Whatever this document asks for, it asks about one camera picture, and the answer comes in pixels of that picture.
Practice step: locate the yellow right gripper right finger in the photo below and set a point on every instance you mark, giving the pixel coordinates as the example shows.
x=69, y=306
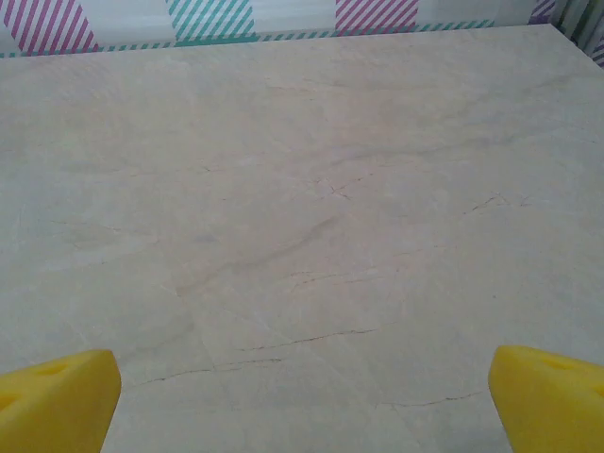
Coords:
x=552, y=406

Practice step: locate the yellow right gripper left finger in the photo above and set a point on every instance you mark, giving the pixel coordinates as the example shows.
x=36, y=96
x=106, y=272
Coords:
x=56, y=406

